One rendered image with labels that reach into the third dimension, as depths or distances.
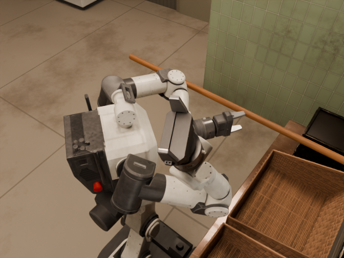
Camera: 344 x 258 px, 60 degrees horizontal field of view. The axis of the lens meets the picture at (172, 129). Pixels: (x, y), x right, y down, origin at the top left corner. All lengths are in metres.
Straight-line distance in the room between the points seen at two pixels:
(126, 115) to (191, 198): 0.33
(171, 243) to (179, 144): 1.52
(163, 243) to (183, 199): 1.16
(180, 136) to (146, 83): 0.67
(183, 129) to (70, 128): 0.56
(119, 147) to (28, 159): 2.03
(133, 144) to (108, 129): 0.12
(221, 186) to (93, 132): 0.46
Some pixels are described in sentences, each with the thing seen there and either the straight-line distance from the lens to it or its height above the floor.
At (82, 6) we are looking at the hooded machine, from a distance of 4.96.
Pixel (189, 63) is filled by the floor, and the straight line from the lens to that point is 3.70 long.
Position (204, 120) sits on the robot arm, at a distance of 1.16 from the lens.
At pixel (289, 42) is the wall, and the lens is 2.61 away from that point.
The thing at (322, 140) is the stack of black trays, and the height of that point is 0.85.
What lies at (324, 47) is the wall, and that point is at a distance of 2.54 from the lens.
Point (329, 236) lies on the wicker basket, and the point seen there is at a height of 0.77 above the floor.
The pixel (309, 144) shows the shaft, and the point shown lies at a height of 1.20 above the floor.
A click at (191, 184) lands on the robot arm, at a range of 0.79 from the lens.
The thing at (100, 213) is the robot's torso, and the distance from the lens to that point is 1.29.
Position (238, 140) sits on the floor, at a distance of 2.86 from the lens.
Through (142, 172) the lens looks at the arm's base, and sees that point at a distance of 0.88.
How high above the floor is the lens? 2.15
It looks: 48 degrees down
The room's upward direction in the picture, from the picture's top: straight up
